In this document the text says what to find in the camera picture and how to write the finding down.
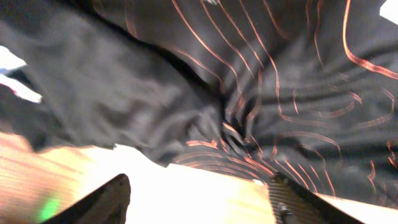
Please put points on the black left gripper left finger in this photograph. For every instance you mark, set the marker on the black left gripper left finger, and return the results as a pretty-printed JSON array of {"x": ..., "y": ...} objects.
[{"x": 106, "y": 205}]

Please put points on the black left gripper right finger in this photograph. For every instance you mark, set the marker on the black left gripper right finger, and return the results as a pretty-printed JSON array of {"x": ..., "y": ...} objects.
[{"x": 292, "y": 203}]

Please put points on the black orange patterned jersey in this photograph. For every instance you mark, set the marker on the black orange patterned jersey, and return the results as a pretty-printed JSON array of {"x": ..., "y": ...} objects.
[{"x": 245, "y": 88}]

